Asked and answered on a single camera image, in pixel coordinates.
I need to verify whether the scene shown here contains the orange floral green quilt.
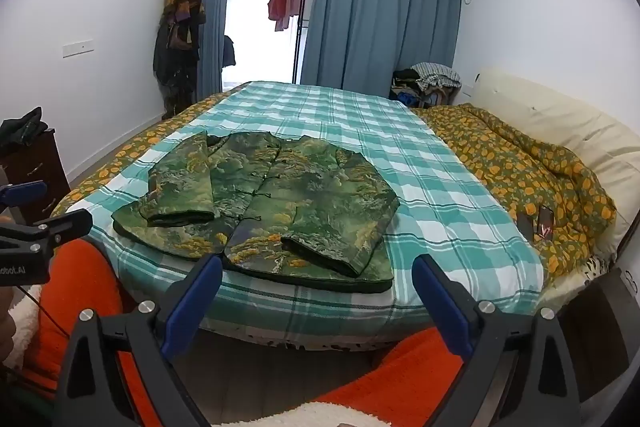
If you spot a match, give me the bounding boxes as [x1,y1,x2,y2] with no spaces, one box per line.
[50,89,618,289]

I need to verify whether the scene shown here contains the sliding door frame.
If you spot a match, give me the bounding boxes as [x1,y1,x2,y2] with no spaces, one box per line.
[292,0,322,84]

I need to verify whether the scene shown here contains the green patterned padded jacket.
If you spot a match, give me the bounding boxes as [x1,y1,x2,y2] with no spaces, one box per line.
[111,131,401,294]

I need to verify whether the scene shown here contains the teal checked bed sheet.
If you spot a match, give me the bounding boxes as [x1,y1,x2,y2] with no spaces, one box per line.
[87,81,546,348]

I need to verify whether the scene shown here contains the narrow blue curtain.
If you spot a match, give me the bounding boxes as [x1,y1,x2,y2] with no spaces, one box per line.
[189,0,236,104]

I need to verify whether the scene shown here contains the cream pillow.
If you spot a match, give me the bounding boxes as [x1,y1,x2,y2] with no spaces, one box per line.
[470,67,640,260]

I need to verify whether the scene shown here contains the wide blue curtain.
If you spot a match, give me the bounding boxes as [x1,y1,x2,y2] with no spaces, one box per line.
[299,0,457,90]

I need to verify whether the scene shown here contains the dark bedside furniture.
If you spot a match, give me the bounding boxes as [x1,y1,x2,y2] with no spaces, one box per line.
[537,267,640,410]

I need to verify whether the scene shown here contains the dark phone with red mark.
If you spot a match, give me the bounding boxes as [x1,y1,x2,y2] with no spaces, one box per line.
[533,205,555,241]

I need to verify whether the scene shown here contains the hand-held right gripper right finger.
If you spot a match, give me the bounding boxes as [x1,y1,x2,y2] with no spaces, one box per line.
[412,254,586,427]

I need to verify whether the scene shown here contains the orange fleece garment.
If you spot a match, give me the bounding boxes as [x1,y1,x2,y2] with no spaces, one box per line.
[0,237,453,427]

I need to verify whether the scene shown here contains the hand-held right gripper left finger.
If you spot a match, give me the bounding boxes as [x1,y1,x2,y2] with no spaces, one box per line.
[55,254,224,427]

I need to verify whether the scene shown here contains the white patterned mattress cover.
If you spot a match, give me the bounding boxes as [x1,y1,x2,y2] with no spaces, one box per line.
[200,252,622,356]

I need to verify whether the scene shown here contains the red hanging garment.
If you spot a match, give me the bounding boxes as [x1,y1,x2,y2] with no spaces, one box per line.
[267,0,304,33]

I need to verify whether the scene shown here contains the black cable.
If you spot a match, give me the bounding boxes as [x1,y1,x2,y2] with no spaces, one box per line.
[14,283,72,339]

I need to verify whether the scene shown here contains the dark clothes pile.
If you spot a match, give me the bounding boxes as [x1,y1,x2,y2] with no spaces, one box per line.
[390,69,427,104]

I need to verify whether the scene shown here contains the dark green cloth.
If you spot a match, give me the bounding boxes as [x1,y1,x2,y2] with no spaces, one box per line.
[0,106,50,148]

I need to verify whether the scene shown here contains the dark hanging coats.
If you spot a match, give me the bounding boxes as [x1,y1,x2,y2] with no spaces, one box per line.
[152,13,202,121]

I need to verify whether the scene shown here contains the black phone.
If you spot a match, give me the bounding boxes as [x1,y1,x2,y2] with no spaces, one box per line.
[514,212,536,241]

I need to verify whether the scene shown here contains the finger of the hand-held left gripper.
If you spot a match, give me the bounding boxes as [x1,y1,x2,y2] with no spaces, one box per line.
[0,180,49,210]
[0,209,94,254]

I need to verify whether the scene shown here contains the dark wooden dresser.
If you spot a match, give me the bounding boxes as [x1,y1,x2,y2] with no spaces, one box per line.
[0,128,71,229]

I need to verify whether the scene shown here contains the grey checked cloth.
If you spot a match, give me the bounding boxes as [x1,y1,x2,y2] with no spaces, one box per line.
[410,62,462,92]

